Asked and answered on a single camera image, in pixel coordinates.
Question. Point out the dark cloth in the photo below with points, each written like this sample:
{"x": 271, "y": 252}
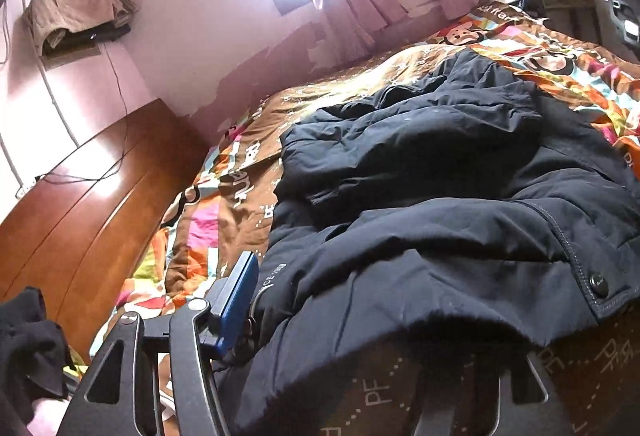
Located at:
{"x": 30, "y": 346}

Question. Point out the pink towel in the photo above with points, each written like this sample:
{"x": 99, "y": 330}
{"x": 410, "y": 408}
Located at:
{"x": 45, "y": 418}

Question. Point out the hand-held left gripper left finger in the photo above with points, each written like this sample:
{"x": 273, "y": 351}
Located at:
{"x": 235, "y": 306}

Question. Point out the brown cloth on wall shelf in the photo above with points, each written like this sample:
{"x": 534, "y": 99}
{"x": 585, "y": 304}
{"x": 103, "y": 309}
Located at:
{"x": 75, "y": 10}

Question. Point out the white power strip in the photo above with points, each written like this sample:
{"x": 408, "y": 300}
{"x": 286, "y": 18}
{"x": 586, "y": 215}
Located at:
{"x": 24, "y": 190}

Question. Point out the wooden bed headboard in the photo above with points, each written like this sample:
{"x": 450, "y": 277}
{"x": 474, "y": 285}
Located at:
{"x": 85, "y": 226}

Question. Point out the black office chair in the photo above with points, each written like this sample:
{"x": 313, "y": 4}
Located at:
{"x": 617, "y": 5}

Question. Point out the black box device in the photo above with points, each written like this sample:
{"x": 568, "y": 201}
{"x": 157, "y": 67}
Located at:
{"x": 100, "y": 35}

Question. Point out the dark navy padded jacket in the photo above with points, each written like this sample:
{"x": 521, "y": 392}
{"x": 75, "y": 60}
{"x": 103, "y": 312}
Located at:
{"x": 425, "y": 216}

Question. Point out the colourful printed brown blanket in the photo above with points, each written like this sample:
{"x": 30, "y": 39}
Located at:
{"x": 220, "y": 196}

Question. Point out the dark side desk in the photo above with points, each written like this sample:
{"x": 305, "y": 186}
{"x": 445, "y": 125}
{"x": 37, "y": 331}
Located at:
{"x": 562, "y": 0}

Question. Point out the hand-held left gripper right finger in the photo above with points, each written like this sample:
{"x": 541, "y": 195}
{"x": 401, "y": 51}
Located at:
{"x": 525, "y": 386}

